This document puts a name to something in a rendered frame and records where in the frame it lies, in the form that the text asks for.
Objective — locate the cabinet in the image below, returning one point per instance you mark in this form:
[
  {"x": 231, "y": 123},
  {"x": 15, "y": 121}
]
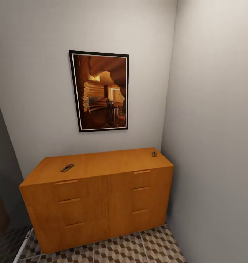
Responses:
[{"x": 105, "y": 195}]

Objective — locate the door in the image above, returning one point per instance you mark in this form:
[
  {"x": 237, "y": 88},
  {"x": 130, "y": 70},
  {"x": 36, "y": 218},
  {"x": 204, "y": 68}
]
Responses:
[{"x": 15, "y": 223}]

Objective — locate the picture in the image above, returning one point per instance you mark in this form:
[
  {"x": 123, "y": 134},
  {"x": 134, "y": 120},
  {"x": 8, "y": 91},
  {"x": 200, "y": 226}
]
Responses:
[{"x": 101, "y": 82}]

